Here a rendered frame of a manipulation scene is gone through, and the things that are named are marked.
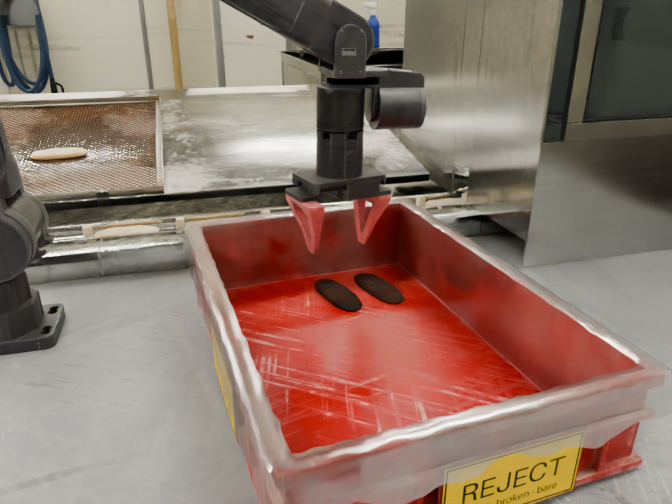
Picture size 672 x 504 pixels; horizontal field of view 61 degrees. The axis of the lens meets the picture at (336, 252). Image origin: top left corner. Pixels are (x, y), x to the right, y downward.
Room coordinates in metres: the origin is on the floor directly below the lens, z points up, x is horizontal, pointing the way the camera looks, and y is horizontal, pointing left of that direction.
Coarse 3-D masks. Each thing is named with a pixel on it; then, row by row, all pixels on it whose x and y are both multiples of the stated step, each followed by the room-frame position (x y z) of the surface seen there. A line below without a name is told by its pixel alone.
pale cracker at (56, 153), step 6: (42, 150) 1.08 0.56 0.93; (48, 150) 1.08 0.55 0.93; (54, 150) 1.08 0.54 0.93; (60, 150) 1.08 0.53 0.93; (66, 150) 1.08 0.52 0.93; (72, 150) 1.08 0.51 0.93; (78, 150) 1.09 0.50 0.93; (84, 150) 1.10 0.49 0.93; (30, 156) 1.06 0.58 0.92; (36, 156) 1.06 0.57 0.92; (42, 156) 1.06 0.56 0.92; (48, 156) 1.06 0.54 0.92; (54, 156) 1.06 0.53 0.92; (60, 156) 1.07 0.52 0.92; (66, 156) 1.07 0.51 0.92; (72, 156) 1.07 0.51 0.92; (78, 156) 1.08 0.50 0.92
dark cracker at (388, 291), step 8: (360, 280) 0.71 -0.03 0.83; (368, 280) 0.71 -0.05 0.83; (376, 280) 0.71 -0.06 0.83; (384, 280) 0.71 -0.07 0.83; (368, 288) 0.69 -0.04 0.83; (376, 288) 0.69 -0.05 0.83; (384, 288) 0.68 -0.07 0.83; (392, 288) 0.69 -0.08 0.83; (376, 296) 0.67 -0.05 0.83; (384, 296) 0.67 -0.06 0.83; (392, 296) 0.67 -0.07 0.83; (400, 296) 0.67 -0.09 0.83
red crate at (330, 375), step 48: (240, 288) 0.71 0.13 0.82; (288, 288) 0.71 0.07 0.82; (288, 336) 0.58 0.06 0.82; (336, 336) 0.58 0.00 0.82; (384, 336) 0.58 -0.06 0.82; (432, 336) 0.58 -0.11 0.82; (480, 336) 0.58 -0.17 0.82; (288, 384) 0.49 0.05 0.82; (336, 384) 0.49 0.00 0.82; (384, 384) 0.49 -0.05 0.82; (432, 384) 0.49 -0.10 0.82; (480, 384) 0.49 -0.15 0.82; (528, 384) 0.49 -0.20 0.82; (288, 432) 0.41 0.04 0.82; (336, 432) 0.41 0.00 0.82; (624, 432) 0.37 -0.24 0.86; (576, 480) 0.35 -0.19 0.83
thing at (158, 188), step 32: (32, 128) 1.21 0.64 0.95; (64, 128) 1.22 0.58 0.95; (96, 128) 1.23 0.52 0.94; (160, 128) 1.21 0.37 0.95; (64, 160) 1.06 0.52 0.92; (160, 160) 1.07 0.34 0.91; (32, 192) 0.93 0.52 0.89; (64, 192) 0.91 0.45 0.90; (128, 192) 0.93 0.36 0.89; (160, 192) 0.95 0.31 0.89
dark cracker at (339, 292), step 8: (320, 280) 0.72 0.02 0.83; (328, 280) 0.71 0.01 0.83; (320, 288) 0.69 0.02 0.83; (328, 288) 0.69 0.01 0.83; (336, 288) 0.69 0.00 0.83; (344, 288) 0.69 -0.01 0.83; (328, 296) 0.67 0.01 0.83; (336, 296) 0.66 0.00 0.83; (344, 296) 0.66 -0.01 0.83; (352, 296) 0.66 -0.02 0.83; (336, 304) 0.65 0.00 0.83; (344, 304) 0.65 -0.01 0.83; (352, 304) 0.65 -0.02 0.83; (360, 304) 0.65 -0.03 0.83
